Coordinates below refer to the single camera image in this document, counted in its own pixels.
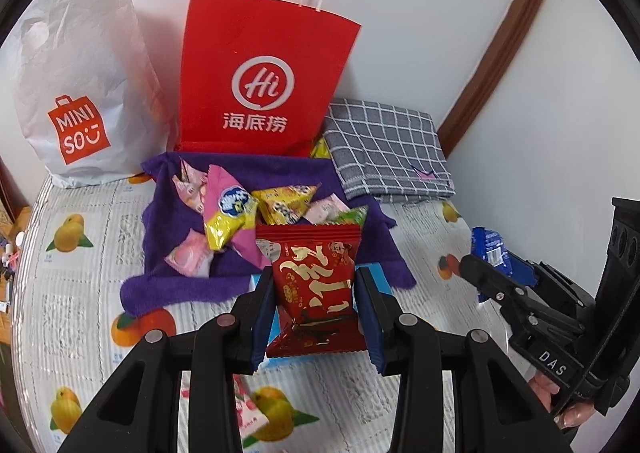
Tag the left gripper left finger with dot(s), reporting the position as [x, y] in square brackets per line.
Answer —
[254, 312]

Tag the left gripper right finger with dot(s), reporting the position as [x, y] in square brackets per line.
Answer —
[377, 310]

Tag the red snack packet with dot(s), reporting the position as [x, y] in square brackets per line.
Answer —
[313, 268]

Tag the green snack packet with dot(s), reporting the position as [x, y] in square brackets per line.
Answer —
[357, 215]

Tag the pink yellow snack packet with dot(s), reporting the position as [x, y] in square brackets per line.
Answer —
[230, 217]

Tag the pink white triangular snack packet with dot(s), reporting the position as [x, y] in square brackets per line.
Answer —
[325, 209]

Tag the blue snack packet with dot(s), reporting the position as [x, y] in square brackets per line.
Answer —
[489, 246]

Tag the panda print snack packet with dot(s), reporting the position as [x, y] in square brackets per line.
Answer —
[190, 186]

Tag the right hand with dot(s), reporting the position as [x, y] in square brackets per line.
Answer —
[573, 416]

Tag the small pink round candy packet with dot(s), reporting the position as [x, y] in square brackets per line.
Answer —
[192, 257]

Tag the pink long candy packet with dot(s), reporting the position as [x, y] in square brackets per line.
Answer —
[249, 416]

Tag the purple towel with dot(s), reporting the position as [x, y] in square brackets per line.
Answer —
[167, 222]

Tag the grey checked folded cloth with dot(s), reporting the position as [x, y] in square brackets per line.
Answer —
[391, 153]

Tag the red Haidilao paper bag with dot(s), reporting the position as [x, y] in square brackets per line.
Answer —
[257, 76]

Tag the white Miniso plastic bag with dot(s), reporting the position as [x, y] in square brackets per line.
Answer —
[85, 92]

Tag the brown wooden door frame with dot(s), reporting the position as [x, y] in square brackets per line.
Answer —
[492, 67]

